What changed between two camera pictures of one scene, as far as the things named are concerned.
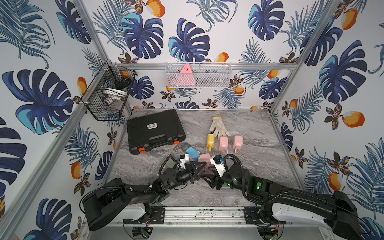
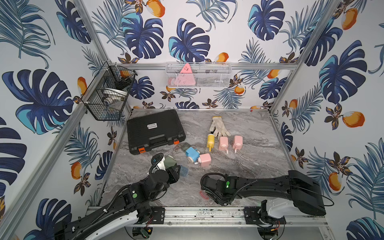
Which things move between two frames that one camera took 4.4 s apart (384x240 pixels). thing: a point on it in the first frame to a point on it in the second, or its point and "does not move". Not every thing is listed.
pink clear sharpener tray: x=208 y=170 to x=204 y=194
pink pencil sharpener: x=205 y=158 does not move
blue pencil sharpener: x=193 y=153 does not move
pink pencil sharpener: x=223 y=143 does not move
